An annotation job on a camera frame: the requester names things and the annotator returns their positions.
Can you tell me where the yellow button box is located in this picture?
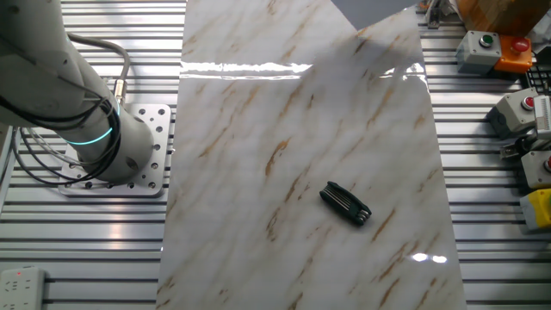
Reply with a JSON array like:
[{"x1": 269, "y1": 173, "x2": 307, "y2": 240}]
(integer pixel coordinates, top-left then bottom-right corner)
[{"x1": 519, "y1": 188, "x2": 551, "y2": 232}]

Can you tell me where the dark folding hex key set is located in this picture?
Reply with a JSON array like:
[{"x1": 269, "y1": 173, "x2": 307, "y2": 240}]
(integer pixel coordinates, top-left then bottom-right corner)
[{"x1": 319, "y1": 180, "x2": 373, "y2": 227}]

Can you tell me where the marble pattern table mat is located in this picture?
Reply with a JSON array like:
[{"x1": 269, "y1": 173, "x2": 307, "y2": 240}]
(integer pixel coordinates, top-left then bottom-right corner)
[{"x1": 154, "y1": 0, "x2": 468, "y2": 310}]

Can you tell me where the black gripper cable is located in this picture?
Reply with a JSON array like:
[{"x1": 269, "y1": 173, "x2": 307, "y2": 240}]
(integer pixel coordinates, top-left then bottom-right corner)
[{"x1": 0, "y1": 85, "x2": 124, "y2": 186}]

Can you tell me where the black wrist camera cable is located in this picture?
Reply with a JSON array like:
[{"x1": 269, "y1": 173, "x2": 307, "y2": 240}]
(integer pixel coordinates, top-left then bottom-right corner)
[{"x1": 0, "y1": 85, "x2": 124, "y2": 186}]

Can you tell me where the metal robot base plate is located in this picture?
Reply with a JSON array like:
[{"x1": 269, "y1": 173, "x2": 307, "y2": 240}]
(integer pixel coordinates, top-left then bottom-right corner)
[{"x1": 58, "y1": 102, "x2": 173, "y2": 198}]

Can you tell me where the aluminium stand pole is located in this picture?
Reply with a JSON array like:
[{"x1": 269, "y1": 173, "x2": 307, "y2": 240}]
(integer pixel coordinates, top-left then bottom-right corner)
[{"x1": 424, "y1": 0, "x2": 447, "y2": 30}]

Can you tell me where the white paper sheet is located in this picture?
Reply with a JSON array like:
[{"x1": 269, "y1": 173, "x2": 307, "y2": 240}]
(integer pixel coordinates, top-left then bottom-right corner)
[{"x1": 330, "y1": 0, "x2": 419, "y2": 31}]

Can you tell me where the orange box red button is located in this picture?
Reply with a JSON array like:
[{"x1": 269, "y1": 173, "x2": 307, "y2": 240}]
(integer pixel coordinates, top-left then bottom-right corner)
[{"x1": 493, "y1": 34, "x2": 534, "y2": 74}]

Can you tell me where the grey box red button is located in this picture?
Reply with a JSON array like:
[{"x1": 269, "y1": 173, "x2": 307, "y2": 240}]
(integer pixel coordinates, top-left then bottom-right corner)
[
  {"x1": 520, "y1": 149, "x2": 551, "y2": 189},
  {"x1": 486, "y1": 87, "x2": 542, "y2": 140}
]

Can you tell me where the black keyboard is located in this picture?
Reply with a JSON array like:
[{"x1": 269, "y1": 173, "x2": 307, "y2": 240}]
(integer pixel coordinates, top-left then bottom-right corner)
[{"x1": 524, "y1": 64, "x2": 551, "y2": 94}]

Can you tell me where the thick grey cable metal plug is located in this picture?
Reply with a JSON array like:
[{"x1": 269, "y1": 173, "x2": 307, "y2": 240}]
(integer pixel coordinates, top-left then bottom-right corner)
[{"x1": 67, "y1": 33, "x2": 133, "y2": 107}]

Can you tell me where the brown cardboard box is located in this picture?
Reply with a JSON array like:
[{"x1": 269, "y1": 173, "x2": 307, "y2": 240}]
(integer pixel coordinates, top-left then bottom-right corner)
[{"x1": 455, "y1": 0, "x2": 551, "y2": 38}]

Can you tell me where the grey box green button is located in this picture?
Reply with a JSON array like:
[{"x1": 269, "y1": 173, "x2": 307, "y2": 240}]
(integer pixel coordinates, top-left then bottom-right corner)
[{"x1": 455, "y1": 29, "x2": 503, "y2": 75}]

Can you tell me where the white power strip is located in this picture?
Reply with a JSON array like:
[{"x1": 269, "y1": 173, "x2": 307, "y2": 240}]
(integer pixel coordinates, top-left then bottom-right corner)
[{"x1": 0, "y1": 265, "x2": 47, "y2": 310}]

